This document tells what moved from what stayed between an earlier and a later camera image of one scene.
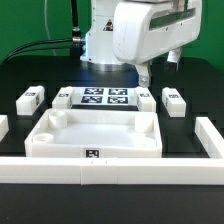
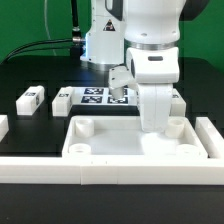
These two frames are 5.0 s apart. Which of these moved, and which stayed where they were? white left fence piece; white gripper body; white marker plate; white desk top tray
Moved: white gripper body; white desk top tray
Stayed: white left fence piece; white marker plate
